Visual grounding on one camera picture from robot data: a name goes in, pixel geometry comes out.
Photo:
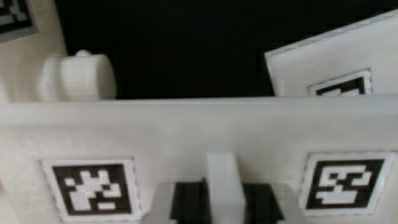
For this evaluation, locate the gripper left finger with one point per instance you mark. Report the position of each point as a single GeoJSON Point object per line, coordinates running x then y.
{"type": "Point", "coordinates": [191, 203]}

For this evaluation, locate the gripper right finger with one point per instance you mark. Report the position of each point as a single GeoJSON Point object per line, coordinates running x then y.
{"type": "Point", "coordinates": [262, 209]}

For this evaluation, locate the white cabinet door panel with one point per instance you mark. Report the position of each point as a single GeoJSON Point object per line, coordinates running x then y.
{"type": "Point", "coordinates": [97, 155]}
{"type": "Point", "coordinates": [340, 63]}

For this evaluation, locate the white cabinet body box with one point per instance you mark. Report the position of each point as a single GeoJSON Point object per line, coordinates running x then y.
{"type": "Point", "coordinates": [47, 76]}

